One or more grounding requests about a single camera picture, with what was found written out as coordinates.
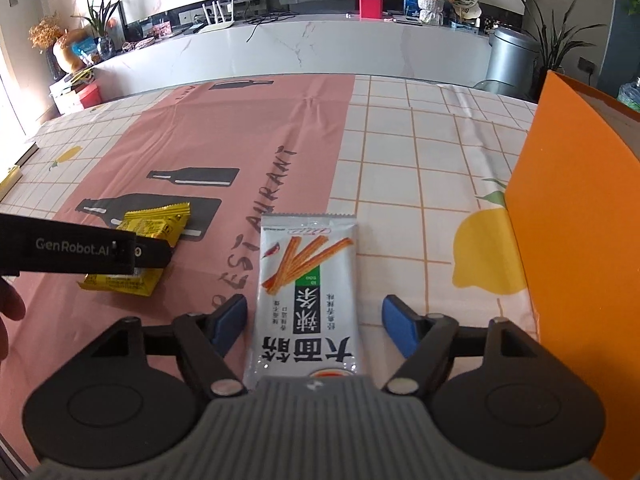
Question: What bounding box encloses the silver trash can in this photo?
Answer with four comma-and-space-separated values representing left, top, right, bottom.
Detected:
483, 27, 539, 98

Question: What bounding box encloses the red white storage box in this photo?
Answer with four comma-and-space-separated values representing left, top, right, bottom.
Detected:
49, 79, 103, 115

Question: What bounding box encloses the yellow snack packet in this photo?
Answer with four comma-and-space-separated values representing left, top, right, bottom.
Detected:
78, 202, 191, 297

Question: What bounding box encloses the orange cardboard box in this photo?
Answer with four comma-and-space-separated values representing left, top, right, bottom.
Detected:
506, 73, 640, 479

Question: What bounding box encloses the potted green plant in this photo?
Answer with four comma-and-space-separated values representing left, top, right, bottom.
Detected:
520, 0, 605, 101

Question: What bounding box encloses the blue water bottle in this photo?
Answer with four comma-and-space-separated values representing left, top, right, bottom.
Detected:
617, 77, 640, 112

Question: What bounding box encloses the white marble tv counter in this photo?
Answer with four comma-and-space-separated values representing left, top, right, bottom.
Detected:
94, 15, 491, 100

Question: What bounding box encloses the left hand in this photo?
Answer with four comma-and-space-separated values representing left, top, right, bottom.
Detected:
0, 278, 26, 361

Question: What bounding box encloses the red box on counter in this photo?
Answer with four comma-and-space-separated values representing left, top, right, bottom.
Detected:
359, 0, 383, 20

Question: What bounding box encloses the white spicy strip packet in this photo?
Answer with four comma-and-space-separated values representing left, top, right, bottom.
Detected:
244, 214, 363, 389

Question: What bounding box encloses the pink checkered tablecloth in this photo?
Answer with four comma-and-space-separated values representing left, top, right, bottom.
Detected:
1, 75, 537, 467

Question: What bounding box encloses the white wifi router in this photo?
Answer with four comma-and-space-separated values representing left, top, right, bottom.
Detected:
201, 0, 234, 32

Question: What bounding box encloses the small potted orchid plant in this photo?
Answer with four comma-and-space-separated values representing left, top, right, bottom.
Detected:
76, 0, 122, 61

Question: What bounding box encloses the orange dried flower bouquet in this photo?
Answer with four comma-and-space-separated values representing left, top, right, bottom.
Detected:
28, 12, 66, 82

